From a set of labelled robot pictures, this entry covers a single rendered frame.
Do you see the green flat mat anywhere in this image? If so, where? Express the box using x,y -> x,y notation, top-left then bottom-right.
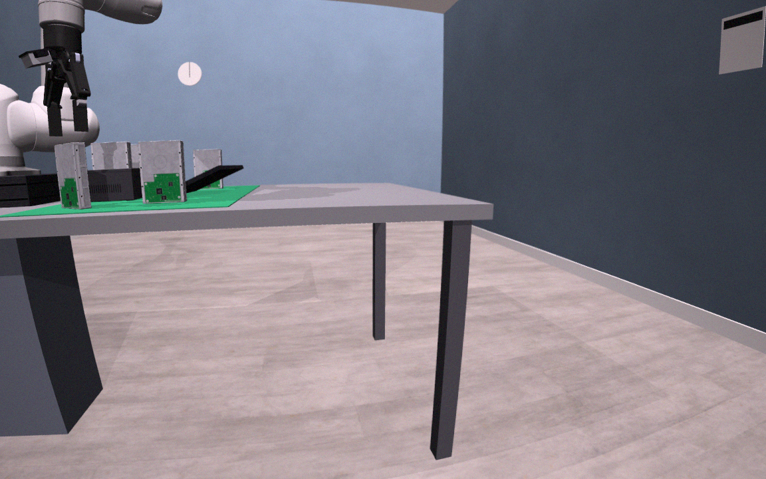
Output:
0,186 -> 259,218

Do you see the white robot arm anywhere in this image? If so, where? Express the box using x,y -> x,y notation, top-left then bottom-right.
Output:
0,0 -> 162,176

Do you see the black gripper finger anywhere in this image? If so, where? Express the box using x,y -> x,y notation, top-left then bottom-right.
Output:
56,52 -> 91,132
43,62 -> 66,136

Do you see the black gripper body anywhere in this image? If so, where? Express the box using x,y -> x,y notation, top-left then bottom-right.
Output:
43,25 -> 82,79

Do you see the black-framed status screen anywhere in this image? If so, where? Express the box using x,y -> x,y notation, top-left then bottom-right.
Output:
186,165 -> 244,193

